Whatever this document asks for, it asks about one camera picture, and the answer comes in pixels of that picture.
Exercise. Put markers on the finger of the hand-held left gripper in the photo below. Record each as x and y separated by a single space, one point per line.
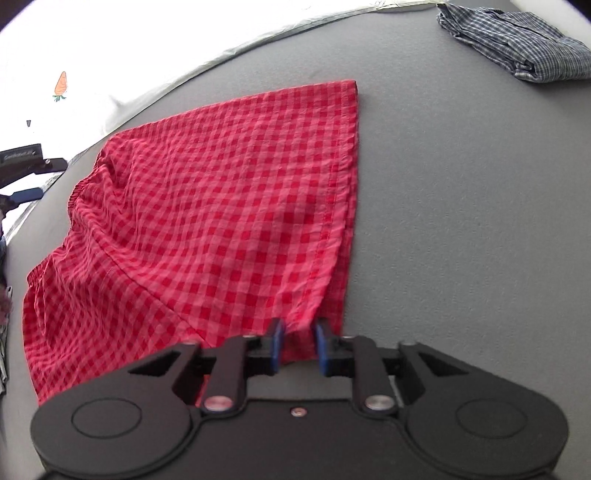
25 194

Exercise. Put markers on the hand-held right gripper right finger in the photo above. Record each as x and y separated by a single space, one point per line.
322 350

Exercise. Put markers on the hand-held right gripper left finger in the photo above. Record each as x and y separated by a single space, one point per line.
276 347

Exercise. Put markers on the red checked shorts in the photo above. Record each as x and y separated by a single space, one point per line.
207 217

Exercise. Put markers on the white carrot-print sheet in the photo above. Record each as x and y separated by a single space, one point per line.
115 60

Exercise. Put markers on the blue plaid shorts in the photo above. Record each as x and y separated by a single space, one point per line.
512 39

